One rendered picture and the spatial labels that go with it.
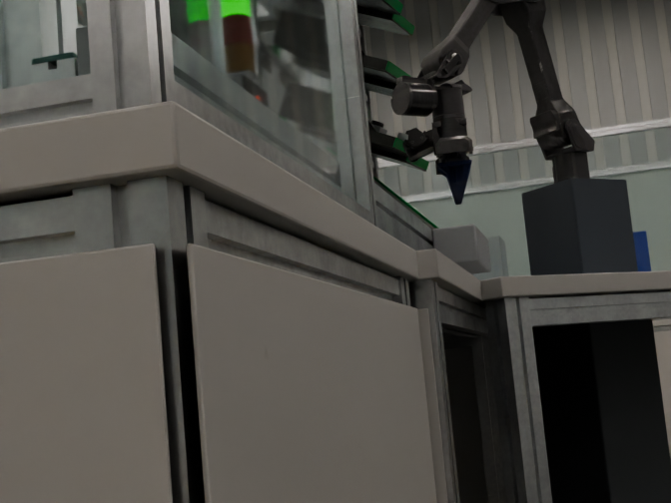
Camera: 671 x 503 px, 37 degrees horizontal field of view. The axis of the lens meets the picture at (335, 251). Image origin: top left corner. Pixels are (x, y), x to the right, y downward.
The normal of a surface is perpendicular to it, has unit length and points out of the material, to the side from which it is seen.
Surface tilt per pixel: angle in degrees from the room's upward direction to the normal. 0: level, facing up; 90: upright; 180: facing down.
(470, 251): 90
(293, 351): 90
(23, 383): 90
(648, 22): 90
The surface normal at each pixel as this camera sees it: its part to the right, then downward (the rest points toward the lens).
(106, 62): -0.24, -0.10
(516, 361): 0.50, -0.15
